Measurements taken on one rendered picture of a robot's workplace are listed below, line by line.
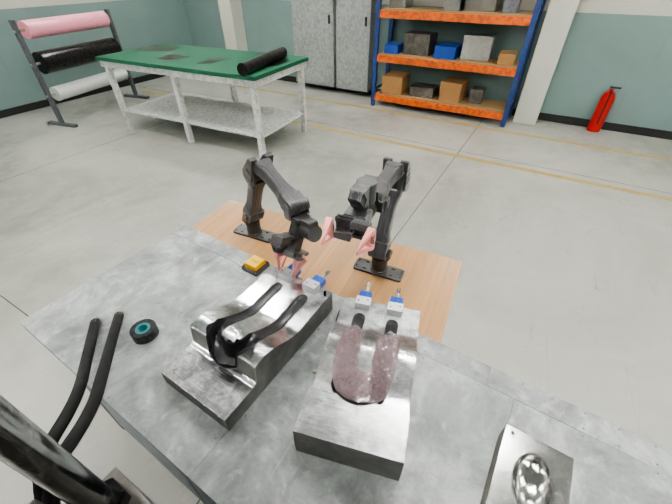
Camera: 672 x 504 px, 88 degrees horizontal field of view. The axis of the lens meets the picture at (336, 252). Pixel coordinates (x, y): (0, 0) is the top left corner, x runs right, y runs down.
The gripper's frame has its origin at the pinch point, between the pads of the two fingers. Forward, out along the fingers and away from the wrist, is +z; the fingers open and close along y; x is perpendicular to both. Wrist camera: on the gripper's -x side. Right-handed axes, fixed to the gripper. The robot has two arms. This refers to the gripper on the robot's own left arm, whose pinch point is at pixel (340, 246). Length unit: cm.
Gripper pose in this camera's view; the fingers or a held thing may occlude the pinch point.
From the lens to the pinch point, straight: 88.8
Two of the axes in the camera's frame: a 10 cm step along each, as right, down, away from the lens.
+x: 0.1, 7.6, 6.5
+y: 9.1, 2.6, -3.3
